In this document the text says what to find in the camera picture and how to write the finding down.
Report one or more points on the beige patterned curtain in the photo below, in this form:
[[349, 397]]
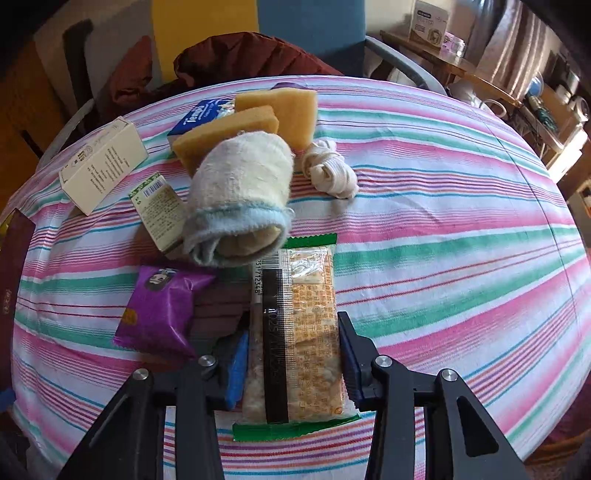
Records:
[[508, 46]]

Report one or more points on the dark red board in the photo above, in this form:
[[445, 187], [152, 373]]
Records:
[[14, 258]]

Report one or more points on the dark red cloth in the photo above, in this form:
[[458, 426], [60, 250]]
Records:
[[249, 60]]

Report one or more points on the yellow sponge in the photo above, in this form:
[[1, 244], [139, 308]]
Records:
[[295, 115], [207, 138]]

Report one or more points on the small clear jar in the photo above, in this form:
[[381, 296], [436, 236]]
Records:
[[455, 47]]

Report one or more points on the green cracker snack packet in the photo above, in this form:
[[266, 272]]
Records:
[[316, 323]]

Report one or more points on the white carton box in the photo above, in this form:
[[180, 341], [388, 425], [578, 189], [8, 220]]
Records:
[[427, 23]]

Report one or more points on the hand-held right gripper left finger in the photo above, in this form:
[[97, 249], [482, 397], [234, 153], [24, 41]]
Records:
[[236, 369]]

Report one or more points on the blue yellow grey armchair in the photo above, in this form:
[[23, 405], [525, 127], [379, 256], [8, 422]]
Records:
[[304, 27]]

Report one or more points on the cream cardboard box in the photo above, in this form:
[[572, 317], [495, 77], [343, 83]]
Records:
[[101, 166]]

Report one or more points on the white knotted cloth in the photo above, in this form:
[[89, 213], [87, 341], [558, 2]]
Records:
[[330, 170]]

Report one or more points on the wooden side table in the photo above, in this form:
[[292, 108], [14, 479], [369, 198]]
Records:
[[457, 69]]

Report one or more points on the purple snack packet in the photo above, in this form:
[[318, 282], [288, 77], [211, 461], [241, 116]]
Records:
[[157, 309]]

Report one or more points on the blue tissue pack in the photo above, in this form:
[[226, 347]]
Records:
[[196, 117]]

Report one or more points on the striped bed sheet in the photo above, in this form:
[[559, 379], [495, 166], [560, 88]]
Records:
[[438, 230]]

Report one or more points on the rolled cream towel blue edge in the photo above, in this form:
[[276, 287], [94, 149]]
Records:
[[235, 194]]

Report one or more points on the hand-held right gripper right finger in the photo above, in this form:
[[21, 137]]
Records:
[[349, 367]]

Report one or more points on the wooden shelf unit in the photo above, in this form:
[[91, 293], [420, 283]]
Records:
[[549, 115]]

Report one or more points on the small green beige box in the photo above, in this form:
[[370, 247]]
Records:
[[159, 212]]

